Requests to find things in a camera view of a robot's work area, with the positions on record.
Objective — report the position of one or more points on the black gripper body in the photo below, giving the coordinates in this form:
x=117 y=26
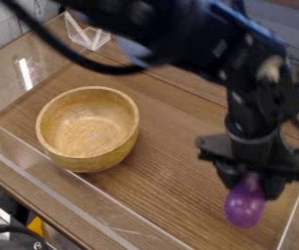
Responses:
x=268 y=156

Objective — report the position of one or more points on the purple toy eggplant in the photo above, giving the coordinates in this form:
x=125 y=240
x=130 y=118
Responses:
x=245 y=202

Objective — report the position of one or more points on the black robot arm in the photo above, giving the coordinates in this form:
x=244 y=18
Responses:
x=210 y=39

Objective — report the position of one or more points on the brown wooden bowl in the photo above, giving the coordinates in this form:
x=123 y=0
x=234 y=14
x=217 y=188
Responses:
x=87 y=127

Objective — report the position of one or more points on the black and yellow equipment base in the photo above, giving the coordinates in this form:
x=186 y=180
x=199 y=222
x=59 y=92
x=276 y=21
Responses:
x=18 y=235

